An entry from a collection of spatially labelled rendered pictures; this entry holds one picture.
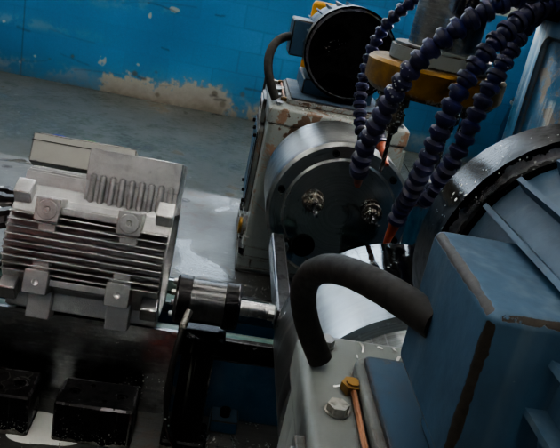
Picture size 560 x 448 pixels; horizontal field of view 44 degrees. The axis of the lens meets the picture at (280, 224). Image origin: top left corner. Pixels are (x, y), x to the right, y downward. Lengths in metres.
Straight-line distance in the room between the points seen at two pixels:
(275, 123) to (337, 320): 0.78
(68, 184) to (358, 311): 0.46
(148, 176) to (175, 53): 5.61
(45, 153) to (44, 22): 5.57
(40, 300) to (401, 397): 0.58
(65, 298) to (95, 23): 5.76
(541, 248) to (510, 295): 0.06
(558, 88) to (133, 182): 0.59
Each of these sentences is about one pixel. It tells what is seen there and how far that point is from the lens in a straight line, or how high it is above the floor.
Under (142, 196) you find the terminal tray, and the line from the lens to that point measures 0.92.
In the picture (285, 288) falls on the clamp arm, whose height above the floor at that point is 1.03.
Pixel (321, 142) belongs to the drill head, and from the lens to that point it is 1.18.
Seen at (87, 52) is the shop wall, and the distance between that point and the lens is 6.69.
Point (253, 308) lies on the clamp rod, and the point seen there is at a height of 1.02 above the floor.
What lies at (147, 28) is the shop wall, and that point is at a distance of 6.54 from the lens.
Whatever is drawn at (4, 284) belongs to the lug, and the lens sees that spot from 0.94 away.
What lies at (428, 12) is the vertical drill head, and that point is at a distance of 0.91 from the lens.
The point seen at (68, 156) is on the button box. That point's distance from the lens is 1.22.
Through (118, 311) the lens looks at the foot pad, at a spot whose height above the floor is 0.97.
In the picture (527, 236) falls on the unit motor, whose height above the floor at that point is 1.32.
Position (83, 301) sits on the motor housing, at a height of 0.97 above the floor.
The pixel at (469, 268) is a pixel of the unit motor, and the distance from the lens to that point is 0.32.
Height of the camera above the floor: 1.42
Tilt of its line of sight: 20 degrees down
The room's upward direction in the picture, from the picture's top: 12 degrees clockwise
